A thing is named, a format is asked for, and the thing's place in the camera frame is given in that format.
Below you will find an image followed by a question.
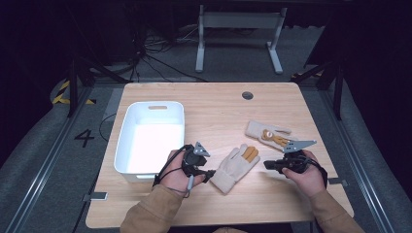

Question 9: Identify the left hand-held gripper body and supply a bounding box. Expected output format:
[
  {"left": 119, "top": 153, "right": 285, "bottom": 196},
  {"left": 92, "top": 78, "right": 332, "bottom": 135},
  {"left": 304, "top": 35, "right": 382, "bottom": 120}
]
[{"left": 182, "top": 141, "right": 212, "bottom": 179}]

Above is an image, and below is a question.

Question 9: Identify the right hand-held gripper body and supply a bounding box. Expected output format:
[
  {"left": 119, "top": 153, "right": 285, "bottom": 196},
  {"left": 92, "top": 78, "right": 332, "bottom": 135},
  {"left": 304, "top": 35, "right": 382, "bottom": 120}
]
[{"left": 282, "top": 140, "right": 318, "bottom": 174}]

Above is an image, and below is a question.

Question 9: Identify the beige glove with orange fingers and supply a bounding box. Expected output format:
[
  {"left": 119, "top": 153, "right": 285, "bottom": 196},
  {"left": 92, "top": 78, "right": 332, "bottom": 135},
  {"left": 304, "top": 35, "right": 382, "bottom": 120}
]
[{"left": 209, "top": 143, "right": 261, "bottom": 195}]

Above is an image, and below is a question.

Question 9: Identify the beige glove with bear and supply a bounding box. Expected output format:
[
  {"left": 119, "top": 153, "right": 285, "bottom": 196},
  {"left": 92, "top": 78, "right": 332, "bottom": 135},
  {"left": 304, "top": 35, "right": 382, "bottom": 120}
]
[{"left": 244, "top": 119, "right": 293, "bottom": 151}]

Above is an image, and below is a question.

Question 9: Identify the white plastic bin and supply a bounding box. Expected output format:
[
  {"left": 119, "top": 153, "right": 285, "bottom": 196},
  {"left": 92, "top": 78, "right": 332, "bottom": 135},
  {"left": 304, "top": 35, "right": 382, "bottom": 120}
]
[{"left": 113, "top": 100, "right": 186, "bottom": 183}]

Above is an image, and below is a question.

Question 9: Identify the person's right hand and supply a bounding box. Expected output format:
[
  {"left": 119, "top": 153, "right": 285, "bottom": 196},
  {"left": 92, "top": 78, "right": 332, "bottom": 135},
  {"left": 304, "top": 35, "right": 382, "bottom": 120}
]
[{"left": 281, "top": 150, "right": 328, "bottom": 199}]

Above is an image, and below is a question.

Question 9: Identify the person's left hand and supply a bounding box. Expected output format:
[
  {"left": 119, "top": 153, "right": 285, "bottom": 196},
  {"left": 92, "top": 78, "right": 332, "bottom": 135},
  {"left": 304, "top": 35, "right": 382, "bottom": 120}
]
[{"left": 158, "top": 150, "right": 207, "bottom": 197}]

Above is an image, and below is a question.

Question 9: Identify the metal table clamp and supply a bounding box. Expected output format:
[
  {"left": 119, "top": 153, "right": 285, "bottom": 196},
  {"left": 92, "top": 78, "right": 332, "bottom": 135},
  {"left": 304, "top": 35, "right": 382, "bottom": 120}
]
[
  {"left": 327, "top": 177, "right": 350, "bottom": 188},
  {"left": 82, "top": 191, "right": 109, "bottom": 203}
]

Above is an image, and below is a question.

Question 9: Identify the person's tan clothing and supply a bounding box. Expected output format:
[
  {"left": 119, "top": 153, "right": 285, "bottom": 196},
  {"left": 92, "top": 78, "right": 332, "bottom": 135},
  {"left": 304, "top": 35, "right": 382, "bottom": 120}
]
[{"left": 212, "top": 226, "right": 249, "bottom": 233}]

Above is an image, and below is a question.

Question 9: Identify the black metal stand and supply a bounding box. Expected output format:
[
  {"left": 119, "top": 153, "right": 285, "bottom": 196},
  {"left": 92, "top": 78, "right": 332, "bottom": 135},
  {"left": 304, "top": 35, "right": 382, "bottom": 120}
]
[
  {"left": 65, "top": 57, "right": 131, "bottom": 118},
  {"left": 291, "top": 57, "right": 345, "bottom": 121}
]

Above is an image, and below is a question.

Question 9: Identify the black and yellow tape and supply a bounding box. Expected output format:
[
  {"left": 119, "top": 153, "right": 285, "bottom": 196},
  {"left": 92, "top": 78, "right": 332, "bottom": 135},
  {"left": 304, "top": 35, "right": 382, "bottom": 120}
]
[{"left": 51, "top": 80, "right": 97, "bottom": 106}]

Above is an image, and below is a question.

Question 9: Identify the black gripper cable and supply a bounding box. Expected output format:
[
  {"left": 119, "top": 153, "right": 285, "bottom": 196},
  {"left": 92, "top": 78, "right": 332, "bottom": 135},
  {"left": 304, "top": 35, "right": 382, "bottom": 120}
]
[
  {"left": 152, "top": 144, "right": 192, "bottom": 199},
  {"left": 302, "top": 154, "right": 329, "bottom": 188}
]

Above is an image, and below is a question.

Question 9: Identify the thin black cable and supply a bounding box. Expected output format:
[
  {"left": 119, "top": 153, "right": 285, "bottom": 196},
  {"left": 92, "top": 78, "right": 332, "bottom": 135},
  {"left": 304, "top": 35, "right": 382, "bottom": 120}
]
[{"left": 98, "top": 113, "right": 118, "bottom": 143}]

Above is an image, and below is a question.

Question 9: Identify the bundle of black floor cables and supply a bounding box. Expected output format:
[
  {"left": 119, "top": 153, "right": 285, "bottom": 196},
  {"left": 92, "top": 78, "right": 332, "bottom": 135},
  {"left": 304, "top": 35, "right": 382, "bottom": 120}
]
[{"left": 128, "top": 28, "right": 209, "bottom": 83}]

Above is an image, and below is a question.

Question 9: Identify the white metal stand frame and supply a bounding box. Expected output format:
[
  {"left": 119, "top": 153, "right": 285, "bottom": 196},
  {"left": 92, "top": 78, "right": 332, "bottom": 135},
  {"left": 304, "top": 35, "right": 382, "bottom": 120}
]
[{"left": 194, "top": 4, "right": 289, "bottom": 75}]

